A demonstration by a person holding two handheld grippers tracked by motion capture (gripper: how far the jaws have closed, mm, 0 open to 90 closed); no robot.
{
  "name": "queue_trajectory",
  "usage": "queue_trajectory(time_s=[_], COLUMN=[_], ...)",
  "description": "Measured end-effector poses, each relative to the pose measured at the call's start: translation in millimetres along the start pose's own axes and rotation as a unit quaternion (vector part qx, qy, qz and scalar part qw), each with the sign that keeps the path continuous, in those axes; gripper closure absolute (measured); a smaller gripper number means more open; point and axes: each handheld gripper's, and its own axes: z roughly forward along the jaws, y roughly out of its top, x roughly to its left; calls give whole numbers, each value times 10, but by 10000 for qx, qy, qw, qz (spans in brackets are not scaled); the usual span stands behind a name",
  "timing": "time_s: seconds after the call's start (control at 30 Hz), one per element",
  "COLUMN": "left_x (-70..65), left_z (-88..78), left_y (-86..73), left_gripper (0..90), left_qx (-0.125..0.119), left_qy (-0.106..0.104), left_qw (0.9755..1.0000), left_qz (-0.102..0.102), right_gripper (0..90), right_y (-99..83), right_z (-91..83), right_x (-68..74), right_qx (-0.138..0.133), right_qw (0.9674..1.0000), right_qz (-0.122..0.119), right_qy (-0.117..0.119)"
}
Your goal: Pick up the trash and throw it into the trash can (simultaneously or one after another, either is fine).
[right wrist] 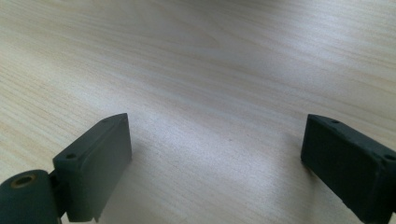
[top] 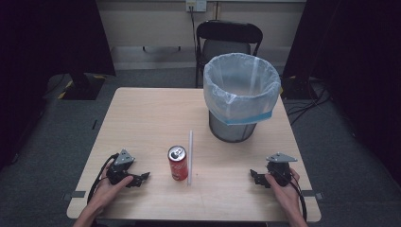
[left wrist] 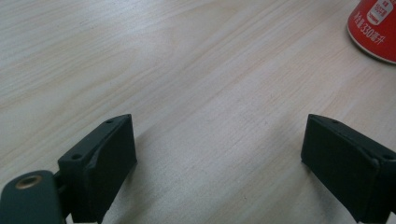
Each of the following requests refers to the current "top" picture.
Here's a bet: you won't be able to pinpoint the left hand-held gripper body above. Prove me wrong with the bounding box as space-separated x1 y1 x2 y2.
106 148 136 185

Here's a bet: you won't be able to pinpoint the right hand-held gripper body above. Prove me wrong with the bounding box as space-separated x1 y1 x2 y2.
265 152 298 187

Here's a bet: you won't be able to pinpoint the red soda can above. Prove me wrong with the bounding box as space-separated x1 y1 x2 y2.
166 145 189 182

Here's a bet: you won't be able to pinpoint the metal mesh trash bin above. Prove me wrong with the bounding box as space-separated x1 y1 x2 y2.
208 110 258 144

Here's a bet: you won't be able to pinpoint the white straw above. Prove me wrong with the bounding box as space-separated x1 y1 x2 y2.
187 130 194 186

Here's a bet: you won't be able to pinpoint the translucent plastic bin bag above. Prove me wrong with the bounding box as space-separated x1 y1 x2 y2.
202 52 282 127

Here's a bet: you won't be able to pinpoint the person's right hand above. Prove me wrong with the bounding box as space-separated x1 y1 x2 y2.
264 167 303 219

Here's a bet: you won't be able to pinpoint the person's left hand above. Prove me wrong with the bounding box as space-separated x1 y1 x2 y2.
90 159 134 216

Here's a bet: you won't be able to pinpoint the grey tape strip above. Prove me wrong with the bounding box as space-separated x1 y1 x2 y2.
61 190 87 202
301 189 324 201

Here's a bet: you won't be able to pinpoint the black stand base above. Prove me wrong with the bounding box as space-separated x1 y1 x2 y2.
279 75 314 101
57 72 107 101

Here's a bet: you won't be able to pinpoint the dark curtain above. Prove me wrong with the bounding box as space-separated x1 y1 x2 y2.
0 0 116 173
282 0 401 187

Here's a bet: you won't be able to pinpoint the black folding chair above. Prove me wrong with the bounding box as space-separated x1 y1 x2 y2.
194 19 264 89

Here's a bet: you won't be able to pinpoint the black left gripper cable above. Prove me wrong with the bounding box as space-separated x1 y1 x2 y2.
87 153 120 204

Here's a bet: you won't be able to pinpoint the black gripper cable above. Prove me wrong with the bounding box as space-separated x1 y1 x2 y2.
277 169 308 222
87 153 120 204

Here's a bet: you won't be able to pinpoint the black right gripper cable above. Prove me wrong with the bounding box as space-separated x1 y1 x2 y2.
277 169 308 222

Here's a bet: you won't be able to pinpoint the black floor cables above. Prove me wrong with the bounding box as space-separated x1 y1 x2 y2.
285 79 331 127

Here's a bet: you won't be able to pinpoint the black wall socket cable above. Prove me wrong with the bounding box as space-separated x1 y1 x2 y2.
188 5 199 55

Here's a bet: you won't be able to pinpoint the white wall socket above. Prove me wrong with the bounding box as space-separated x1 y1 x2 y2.
184 0 208 13

